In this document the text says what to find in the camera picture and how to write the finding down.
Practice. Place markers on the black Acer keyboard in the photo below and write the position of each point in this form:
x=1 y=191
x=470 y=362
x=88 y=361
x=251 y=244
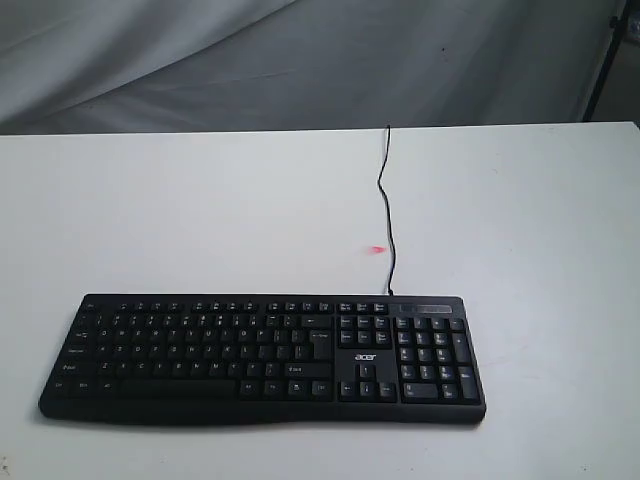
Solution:
x=235 y=359

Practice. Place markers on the grey backdrop cloth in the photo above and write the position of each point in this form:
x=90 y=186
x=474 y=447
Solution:
x=71 y=67

